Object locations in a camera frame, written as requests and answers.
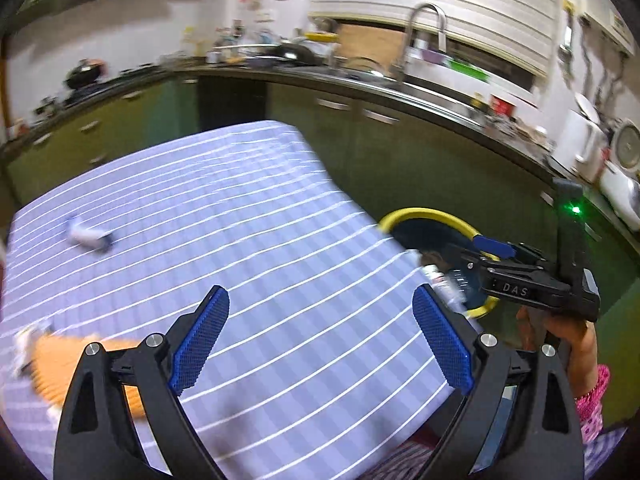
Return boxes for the orange honeycomb sponge cloth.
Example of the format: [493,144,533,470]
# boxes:
[28,334,137,422]

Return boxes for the white rice cooker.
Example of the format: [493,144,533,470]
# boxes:
[599,118,639,233]

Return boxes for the yellow rimmed trash bin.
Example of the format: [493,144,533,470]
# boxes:
[378,207,498,318]

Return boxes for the person right hand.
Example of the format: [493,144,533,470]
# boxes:
[516,306,599,401]

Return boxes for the foil wrapper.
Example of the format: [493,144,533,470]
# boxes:
[12,323,53,377]

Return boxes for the small white box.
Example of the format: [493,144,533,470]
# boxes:
[65,217,114,252]

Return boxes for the blue checked tablecloth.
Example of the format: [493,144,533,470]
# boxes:
[1,122,450,479]

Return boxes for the black pot on stove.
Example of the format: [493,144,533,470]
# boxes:
[65,58,105,90]

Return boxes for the clear plastic water bottle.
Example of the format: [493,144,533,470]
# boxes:
[422,264,466,313]

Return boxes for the steel kitchen faucet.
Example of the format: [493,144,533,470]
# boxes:
[392,3,447,84]

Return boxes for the white electric kettle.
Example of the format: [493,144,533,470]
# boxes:
[548,93,606,184]

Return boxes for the steel sink basin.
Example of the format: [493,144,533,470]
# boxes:
[346,70,484,125]

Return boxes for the wooden cutting board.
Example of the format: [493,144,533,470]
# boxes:
[336,24,405,68]

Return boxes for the green lower kitchen cabinets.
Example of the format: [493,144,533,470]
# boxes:
[0,74,640,411]

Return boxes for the black wok on counter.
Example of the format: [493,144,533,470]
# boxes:
[271,42,321,66]

